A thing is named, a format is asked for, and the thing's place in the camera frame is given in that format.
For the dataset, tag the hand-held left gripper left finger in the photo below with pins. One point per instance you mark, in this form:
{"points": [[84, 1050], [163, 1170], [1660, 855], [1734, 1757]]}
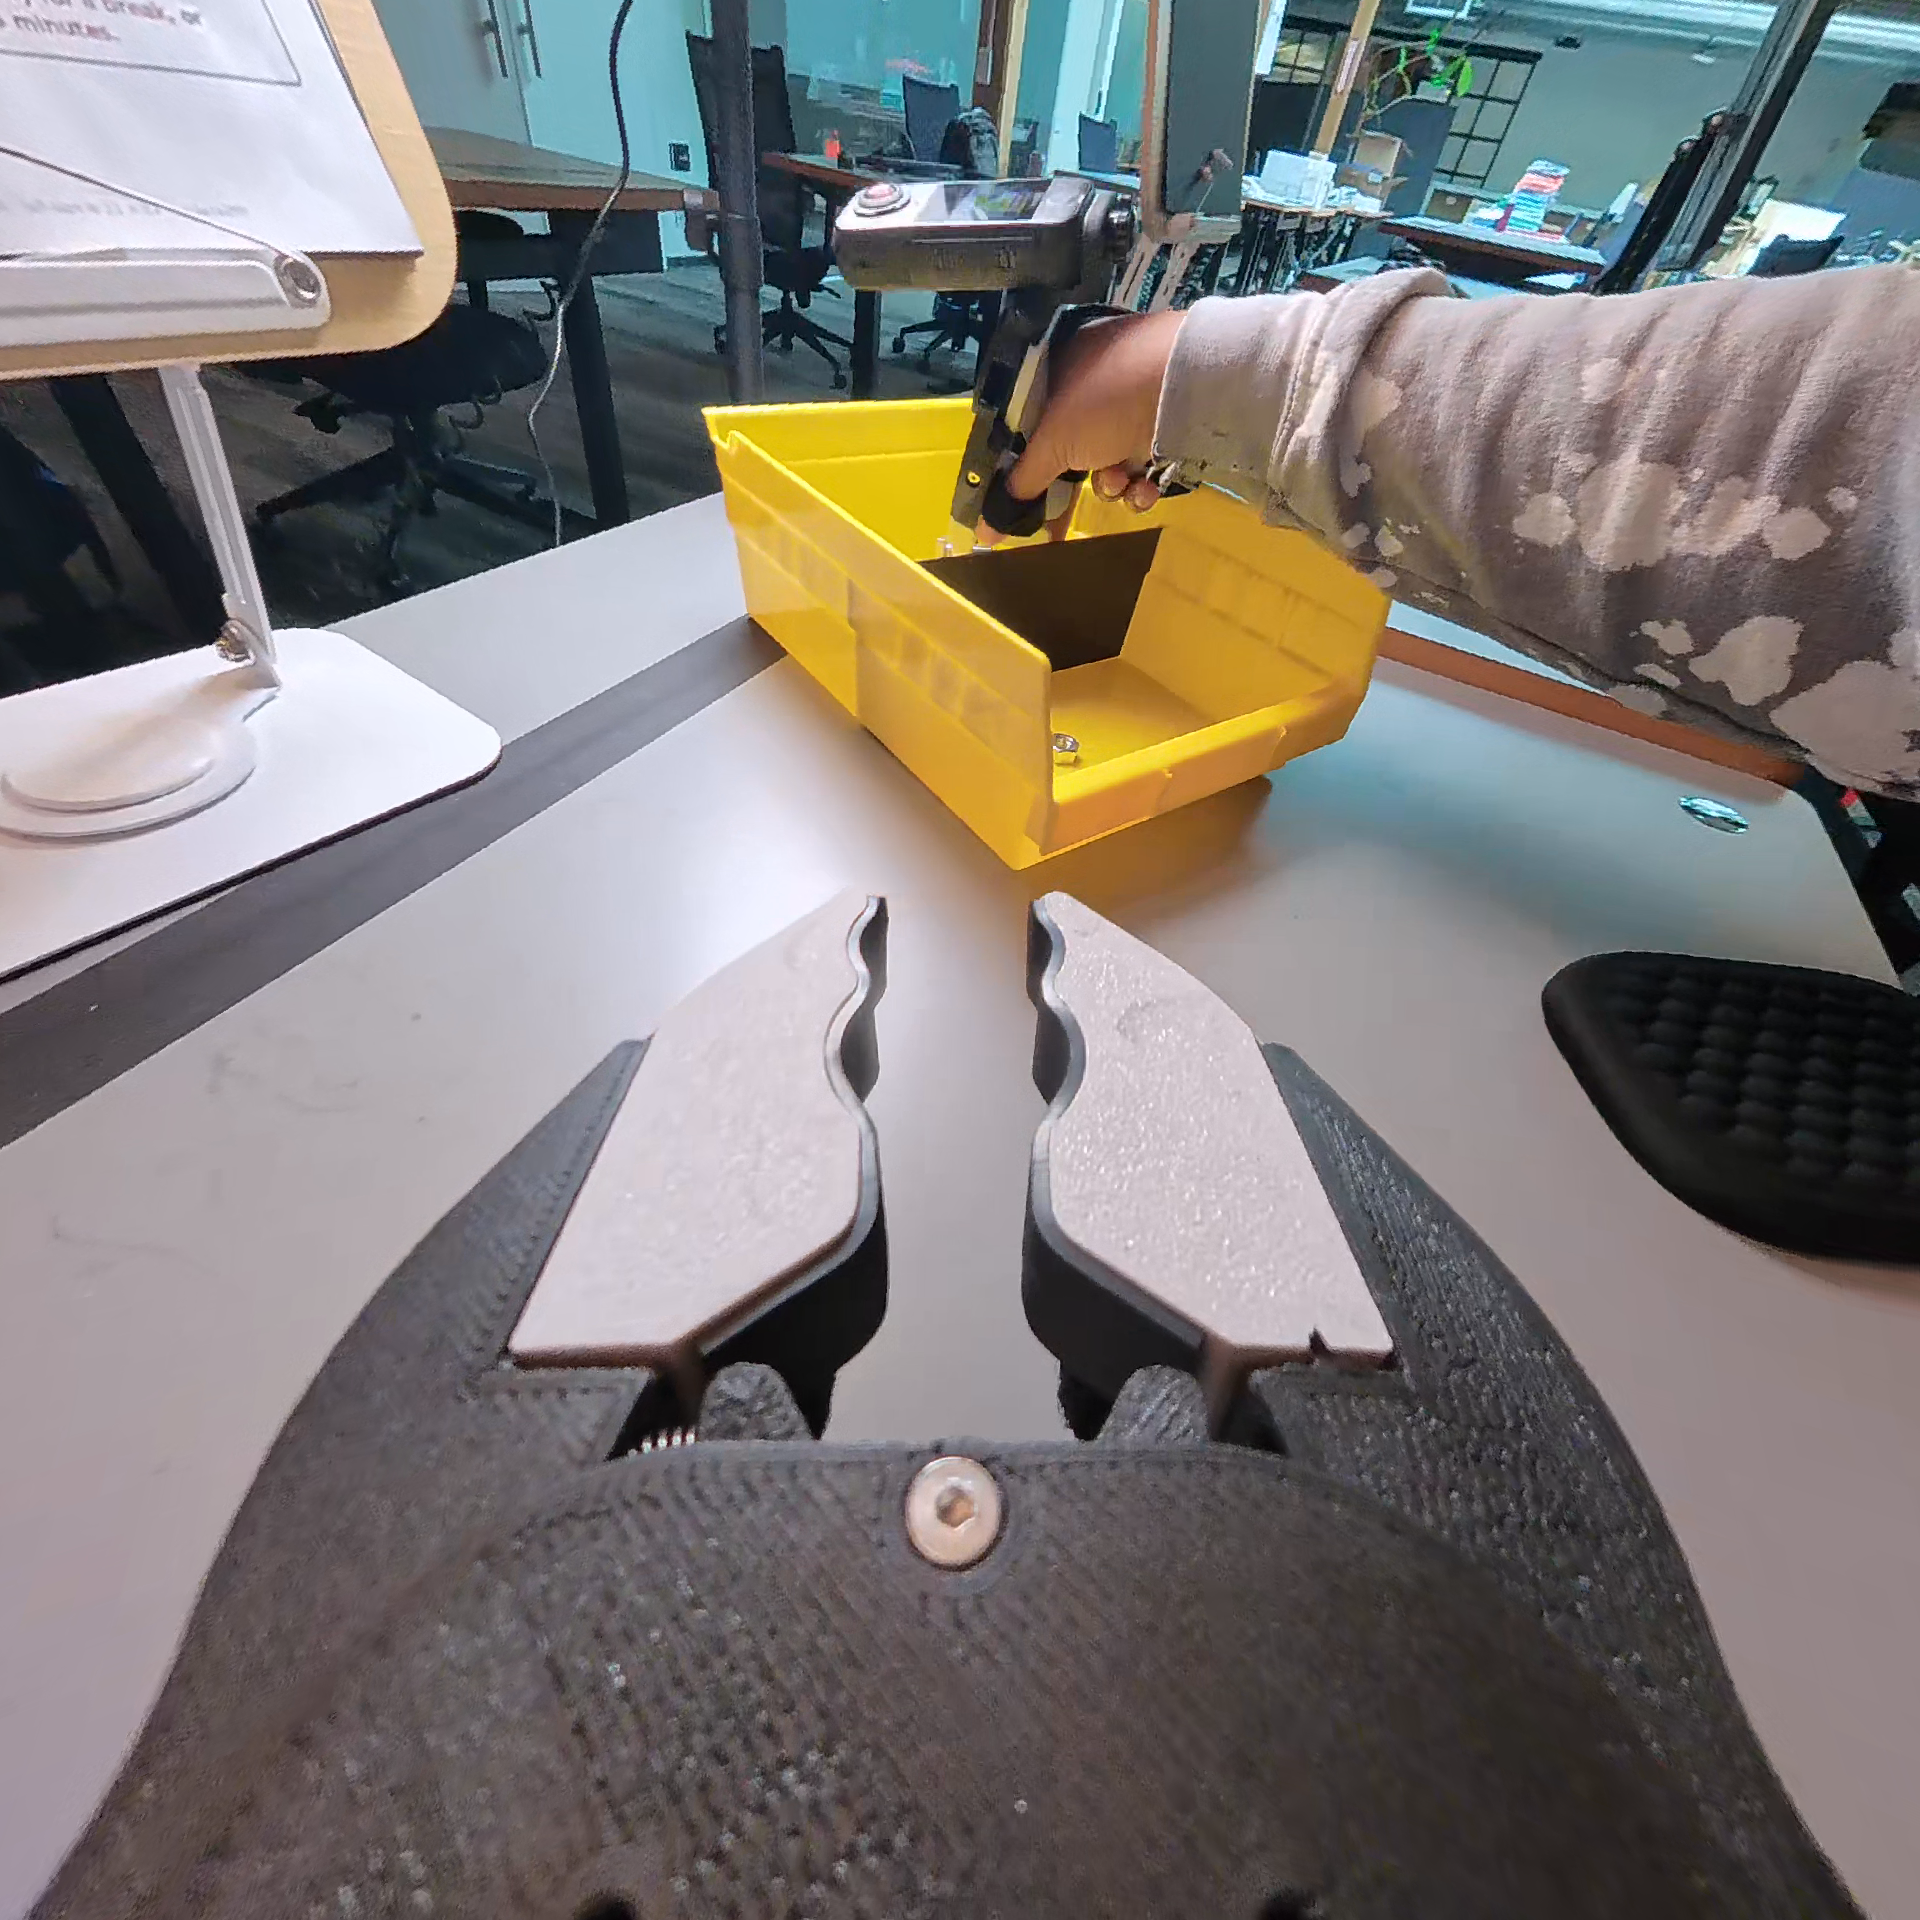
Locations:
{"points": [[706, 1170]]}

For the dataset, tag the thin black monitor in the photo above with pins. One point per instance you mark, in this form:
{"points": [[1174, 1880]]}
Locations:
{"points": [[1667, 226]]}

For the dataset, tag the black light stand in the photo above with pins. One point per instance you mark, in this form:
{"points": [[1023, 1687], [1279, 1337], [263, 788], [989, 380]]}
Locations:
{"points": [[735, 226]]}

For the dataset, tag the dark wooden desk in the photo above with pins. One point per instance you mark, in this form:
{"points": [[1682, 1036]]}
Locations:
{"points": [[522, 174], [841, 165]]}

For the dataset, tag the person's right hand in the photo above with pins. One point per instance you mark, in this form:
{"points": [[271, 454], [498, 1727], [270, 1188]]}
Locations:
{"points": [[1096, 408]]}

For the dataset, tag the person's right forearm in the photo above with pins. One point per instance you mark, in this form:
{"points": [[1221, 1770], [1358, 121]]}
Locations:
{"points": [[1574, 481]]}

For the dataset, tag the tall black panel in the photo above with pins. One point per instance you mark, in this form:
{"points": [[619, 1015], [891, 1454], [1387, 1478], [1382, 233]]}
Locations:
{"points": [[1210, 91]]}

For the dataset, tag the black office chair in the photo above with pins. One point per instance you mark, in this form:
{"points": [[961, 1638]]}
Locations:
{"points": [[939, 119], [450, 362], [765, 119]]}

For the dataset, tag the printed instruction sheet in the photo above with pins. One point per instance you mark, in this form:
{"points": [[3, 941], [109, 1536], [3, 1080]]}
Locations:
{"points": [[226, 119]]}

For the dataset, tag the round desk grommet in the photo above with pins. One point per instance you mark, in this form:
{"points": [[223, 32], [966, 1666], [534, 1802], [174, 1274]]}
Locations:
{"points": [[1711, 815]]}

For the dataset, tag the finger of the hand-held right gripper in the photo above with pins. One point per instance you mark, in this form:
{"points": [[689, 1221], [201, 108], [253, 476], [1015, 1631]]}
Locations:
{"points": [[1002, 412]]}

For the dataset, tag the large yellow plastic bin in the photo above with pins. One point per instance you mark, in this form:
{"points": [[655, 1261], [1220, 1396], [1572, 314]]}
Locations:
{"points": [[841, 599]]}

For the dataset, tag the wooden panel stand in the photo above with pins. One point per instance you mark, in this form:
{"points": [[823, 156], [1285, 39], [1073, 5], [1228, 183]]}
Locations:
{"points": [[1147, 257]]}

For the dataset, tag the black bin divider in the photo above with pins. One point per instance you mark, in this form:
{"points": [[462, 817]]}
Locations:
{"points": [[1048, 599]]}

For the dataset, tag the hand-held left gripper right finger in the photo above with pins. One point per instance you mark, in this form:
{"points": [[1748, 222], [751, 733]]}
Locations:
{"points": [[1217, 1188]]}

